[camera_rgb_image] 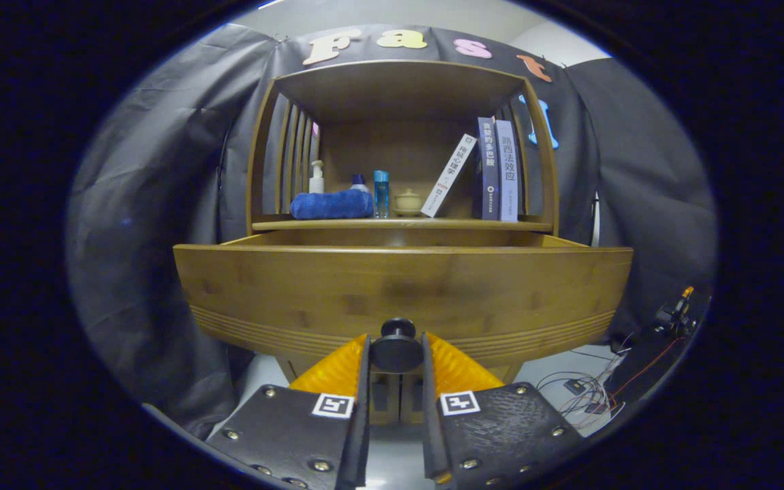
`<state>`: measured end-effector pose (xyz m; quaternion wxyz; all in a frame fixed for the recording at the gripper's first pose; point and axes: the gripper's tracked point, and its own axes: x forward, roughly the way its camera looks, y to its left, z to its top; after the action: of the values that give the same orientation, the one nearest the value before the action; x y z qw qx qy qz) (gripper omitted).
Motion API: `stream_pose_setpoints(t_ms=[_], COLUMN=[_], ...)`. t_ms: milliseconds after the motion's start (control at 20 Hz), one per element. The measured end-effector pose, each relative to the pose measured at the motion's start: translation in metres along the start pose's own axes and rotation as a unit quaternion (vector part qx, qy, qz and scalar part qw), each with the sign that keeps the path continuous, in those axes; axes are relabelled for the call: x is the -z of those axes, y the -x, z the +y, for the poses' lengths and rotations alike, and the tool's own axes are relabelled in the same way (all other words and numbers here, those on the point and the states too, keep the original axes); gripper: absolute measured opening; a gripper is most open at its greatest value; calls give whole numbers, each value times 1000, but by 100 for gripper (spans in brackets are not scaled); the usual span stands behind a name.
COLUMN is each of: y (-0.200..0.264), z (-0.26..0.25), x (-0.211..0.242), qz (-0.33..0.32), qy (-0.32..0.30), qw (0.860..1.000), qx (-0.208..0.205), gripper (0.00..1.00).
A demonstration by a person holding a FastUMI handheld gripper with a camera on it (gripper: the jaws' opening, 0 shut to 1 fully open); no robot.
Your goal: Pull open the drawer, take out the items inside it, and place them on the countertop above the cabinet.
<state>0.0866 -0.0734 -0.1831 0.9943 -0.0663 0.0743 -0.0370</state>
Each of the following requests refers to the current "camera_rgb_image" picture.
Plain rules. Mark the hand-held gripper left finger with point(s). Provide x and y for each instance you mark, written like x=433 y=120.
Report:
x=361 y=422

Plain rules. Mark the wooden countertop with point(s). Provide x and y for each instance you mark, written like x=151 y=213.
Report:
x=433 y=223

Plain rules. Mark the black device with orange tip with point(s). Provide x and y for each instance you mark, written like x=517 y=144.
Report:
x=678 y=320

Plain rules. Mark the beige lidded teacup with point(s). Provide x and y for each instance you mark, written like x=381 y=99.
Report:
x=407 y=203

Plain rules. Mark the wooden cabinet door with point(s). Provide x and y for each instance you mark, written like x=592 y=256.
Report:
x=404 y=408
x=395 y=408

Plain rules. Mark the rolled blue towel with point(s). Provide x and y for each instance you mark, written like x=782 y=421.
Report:
x=331 y=204

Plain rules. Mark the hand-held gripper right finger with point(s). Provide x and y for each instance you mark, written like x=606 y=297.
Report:
x=431 y=422

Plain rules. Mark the white bottle with blue cap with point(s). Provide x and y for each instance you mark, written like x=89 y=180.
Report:
x=359 y=182

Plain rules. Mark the dark blue book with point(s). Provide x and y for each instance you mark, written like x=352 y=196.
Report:
x=488 y=170

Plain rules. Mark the white pump bottle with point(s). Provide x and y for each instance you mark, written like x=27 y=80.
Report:
x=316 y=182

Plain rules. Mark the white book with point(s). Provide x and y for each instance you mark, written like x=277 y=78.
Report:
x=448 y=177

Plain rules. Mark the clear blue bottle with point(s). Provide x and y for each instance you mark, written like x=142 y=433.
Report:
x=381 y=194

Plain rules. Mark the wooden cabinet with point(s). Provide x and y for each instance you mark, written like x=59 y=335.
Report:
x=399 y=143

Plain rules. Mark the small black adapter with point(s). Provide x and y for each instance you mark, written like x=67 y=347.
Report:
x=573 y=386

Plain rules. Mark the lavender book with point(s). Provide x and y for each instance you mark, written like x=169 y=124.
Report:
x=508 y=170

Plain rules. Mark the wooden drawer with black knob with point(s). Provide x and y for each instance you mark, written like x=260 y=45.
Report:
x=365 y=286

